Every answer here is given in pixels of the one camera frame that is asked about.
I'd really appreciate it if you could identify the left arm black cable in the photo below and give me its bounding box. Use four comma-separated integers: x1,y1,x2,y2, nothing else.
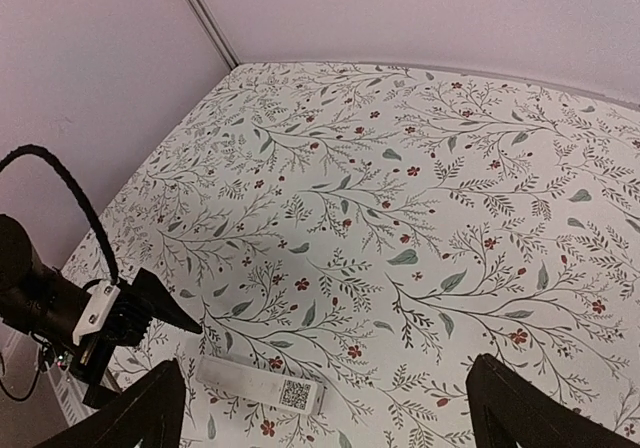
0,142,121,287

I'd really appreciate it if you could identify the white remote control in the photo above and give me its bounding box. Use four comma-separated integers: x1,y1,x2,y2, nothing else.
196,357,325,416

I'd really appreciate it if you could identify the left aluminium frame post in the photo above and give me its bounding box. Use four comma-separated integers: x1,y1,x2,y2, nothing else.
185,0,241,70

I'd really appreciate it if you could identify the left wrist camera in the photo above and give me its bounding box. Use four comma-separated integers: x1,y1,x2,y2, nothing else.
71,279,153,346

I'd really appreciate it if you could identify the floral patterned table mat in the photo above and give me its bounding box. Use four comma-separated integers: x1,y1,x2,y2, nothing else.
101,63,639,447

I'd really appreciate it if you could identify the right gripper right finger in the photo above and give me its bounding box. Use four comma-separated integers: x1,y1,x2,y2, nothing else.
466,354,637,448

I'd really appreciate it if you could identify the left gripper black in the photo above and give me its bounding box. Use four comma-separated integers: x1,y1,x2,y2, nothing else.
1,215,203,408

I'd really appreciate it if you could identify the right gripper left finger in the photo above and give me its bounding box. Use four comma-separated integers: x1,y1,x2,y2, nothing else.
38,359,186,448

